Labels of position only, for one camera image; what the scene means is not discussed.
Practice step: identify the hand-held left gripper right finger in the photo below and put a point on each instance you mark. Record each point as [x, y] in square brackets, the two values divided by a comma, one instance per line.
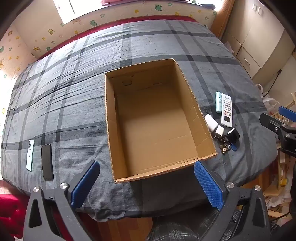
[208, 185]

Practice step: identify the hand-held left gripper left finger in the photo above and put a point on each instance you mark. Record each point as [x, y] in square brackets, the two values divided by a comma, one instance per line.
[85, 183]

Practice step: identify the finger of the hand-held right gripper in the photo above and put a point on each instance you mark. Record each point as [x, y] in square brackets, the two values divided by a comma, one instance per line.
[270, 121]
[288, 111]

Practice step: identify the key bunch with blue fob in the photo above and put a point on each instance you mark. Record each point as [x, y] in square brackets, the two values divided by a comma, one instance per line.
[227, 146]

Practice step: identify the white remote control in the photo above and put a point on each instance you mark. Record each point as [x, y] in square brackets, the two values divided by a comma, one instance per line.
[226, 111]

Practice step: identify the small white charger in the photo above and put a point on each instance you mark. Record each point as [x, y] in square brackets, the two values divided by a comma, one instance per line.
[219, 132]

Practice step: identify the teal cosmetic bottle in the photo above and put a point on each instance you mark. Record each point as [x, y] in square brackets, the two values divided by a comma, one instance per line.
[218, 102]

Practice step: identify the large white charger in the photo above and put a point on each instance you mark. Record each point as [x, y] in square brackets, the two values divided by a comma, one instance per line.
[211, 122]

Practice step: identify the cardboard box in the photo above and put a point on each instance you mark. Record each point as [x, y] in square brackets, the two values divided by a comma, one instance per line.
[150, 129]

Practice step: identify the white plastic bag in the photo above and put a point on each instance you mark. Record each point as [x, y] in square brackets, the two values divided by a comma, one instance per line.
[270, 102]

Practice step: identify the wooden shelf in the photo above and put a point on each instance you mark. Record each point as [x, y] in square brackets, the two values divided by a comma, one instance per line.
[284, 180]

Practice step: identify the black smartphone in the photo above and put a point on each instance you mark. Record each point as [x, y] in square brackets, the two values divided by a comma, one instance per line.
[47, 162]

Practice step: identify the white smartphone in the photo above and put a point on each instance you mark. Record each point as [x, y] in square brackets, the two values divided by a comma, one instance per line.
[30, 155]

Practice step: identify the red quilted cloth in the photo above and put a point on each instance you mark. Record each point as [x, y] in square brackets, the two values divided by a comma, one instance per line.
[11, 208]

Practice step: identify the beige wardrobe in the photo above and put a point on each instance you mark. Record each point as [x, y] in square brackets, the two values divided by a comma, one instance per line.
[261, 34]

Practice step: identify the grey plaid bedsheet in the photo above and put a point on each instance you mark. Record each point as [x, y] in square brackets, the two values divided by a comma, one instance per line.
[69, 92]

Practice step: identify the brown wooden board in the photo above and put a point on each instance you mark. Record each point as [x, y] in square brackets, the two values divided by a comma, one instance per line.
[222, 16]

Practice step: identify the bright window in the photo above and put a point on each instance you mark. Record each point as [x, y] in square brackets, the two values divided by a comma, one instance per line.
[76, 9]

